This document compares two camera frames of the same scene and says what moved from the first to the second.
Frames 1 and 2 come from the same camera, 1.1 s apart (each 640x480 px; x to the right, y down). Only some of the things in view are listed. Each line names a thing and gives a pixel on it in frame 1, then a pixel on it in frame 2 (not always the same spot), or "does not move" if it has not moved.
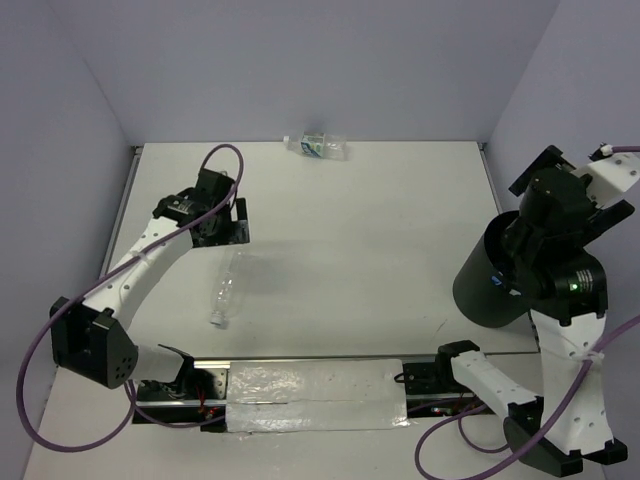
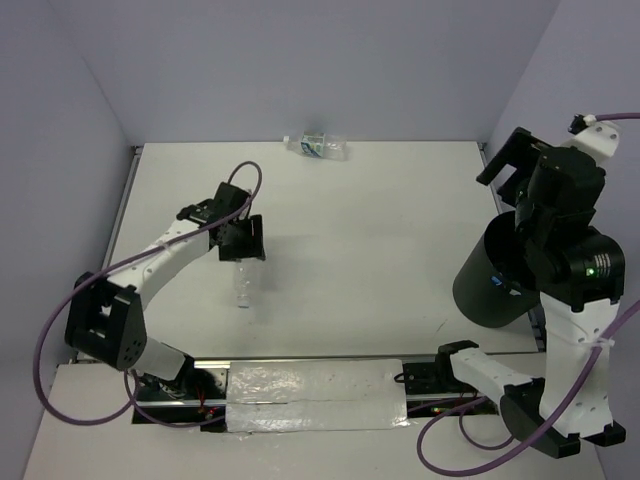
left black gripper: [236, 233] -> [254, 246]
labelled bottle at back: [321, 145] does not move
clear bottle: [498, 279] does not move
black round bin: [486, 289] does not move
